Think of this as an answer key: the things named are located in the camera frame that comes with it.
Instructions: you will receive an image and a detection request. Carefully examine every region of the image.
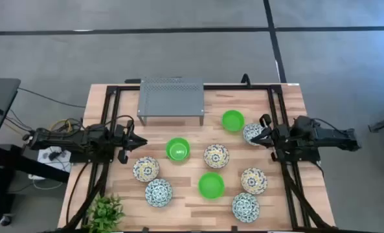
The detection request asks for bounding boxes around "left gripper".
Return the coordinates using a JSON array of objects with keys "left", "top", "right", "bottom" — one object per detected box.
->
[{"left": 113, "top": 125, "right": 148, "bottom": 153}]

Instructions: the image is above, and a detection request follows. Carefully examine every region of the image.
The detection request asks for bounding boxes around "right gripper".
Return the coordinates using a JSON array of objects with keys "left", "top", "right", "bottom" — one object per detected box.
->
[{"left": 250, "top": 125, "right": 291, "bottom": 152}]

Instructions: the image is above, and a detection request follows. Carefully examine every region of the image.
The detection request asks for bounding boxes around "teal black floral ceramic bowl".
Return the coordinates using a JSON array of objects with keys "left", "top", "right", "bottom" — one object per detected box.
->
[
  {"left": 242, "top": 122, "right": 265, "bottom": 146},
  {"left": 232, "top": 192, "right": 260, "bottom": 223},
  {"left": 144, "top": 178, "right": 174, "bottom": 208}
]

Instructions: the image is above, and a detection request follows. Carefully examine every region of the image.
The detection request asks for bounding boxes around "yellow blue patterned ceramic bowl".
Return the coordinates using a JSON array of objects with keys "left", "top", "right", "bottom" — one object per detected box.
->
[
  {"left": 240, "top": 167, "right": 268, "bottom": 195},
  {"left": 203, "top": 144, "right": 230, "bottom": 169},
  {"left": 132, "top": 156, "right": 161, "bottom": 183}
]

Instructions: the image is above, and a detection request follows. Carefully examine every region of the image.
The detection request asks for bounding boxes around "green plastic mini bowl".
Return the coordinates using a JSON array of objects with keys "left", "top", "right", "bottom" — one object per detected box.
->
[
  {"left": 198, "top": 172, "right": 225, "bottom": 200},
  {"left": 165, "top": 137, "right": 191, "bottom": 162},
  {"left": 221, "top": 109, "right": 245, "bottom": 133}
]

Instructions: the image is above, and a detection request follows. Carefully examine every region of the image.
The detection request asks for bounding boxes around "grey perforated metal shelf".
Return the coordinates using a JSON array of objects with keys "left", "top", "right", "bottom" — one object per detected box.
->
[{"left": 136, "top": 76, "right": 206, "bottom": 126}]

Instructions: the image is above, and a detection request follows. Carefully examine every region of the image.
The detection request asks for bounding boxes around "white power strip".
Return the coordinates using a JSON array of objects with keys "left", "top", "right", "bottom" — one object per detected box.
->
[{"left": 37, "top": 147, "right": 72, "bottom": 172}]

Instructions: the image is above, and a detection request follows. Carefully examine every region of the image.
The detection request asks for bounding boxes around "green potted plant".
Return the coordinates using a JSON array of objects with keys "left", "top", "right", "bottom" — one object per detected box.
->
[{"left": 83, "top": 193, "right": 126, "bottom": 233}]

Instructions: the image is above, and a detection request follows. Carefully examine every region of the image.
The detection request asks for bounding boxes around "black desk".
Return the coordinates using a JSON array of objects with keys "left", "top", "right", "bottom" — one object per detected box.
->
[{"left": 0, "top": 77, "right": 21, "bottom": 156}]

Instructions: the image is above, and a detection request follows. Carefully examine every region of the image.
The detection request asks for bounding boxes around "black aluminium table frame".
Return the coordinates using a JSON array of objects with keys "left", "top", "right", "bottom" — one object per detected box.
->
[{"left": 63, "top": 84, "right": 338, "bottom": 233}]

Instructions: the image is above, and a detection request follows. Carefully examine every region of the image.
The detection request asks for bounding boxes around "yellow cable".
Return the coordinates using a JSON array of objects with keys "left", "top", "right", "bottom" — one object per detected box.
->
[{"left": 50, "top": 118, "right": 73, "bottom": 133}]

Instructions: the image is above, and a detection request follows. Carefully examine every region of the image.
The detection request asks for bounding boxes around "black floor cable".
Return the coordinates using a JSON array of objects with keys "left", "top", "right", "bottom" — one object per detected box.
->
[{"left": 16, "top": 87, "right": 86, "bottom": 109}]

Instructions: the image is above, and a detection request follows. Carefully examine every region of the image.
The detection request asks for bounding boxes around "black desk leg frame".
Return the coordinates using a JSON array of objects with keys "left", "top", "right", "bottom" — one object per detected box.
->
[{"left": 0, "top": 145, "right": 71, "bottom": 224}]

